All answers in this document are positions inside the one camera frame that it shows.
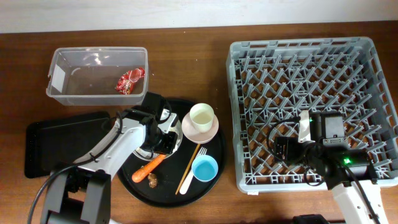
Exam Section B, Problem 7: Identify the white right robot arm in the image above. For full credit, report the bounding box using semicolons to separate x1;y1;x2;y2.
266;110;387;223

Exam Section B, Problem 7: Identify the cream plastic cup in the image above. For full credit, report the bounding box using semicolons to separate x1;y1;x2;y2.
189;103;215;133

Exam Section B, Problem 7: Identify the black rectangular tray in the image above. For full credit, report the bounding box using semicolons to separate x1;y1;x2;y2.
24;111;111;179

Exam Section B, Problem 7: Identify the orange carrot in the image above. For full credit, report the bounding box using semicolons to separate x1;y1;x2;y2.
131;154;166;183

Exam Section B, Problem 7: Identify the red crumpled snack wrapper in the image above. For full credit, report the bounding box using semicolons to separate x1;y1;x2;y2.
114;67;145;95

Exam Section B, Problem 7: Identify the wooden chopstick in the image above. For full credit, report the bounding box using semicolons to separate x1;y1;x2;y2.
175;144;201;195

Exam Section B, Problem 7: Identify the light blue plastic cup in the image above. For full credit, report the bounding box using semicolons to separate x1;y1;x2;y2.
192;155;218;182

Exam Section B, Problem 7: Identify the grey dishwasher rack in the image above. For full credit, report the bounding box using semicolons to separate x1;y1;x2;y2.
226;37;397;194

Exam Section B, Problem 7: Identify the pink plastic bowl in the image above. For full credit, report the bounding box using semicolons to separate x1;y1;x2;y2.
182;113;219;144

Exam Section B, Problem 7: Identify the white plastic fork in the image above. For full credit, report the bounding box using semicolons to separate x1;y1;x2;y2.
179;147;207;195

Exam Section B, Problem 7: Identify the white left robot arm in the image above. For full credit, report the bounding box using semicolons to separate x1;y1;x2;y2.
27;92;181;223

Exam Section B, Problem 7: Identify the grey plate with food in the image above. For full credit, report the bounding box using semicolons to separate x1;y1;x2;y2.
133;109;183;161

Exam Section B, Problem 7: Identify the round black serving tray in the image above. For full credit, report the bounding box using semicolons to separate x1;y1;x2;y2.
117;98;227;208

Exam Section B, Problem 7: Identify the brown food scrap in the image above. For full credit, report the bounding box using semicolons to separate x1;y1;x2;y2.
147;173;158;189

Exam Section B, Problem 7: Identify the clear plastic waste bin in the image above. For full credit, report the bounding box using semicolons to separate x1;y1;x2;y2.
46;47;149;106

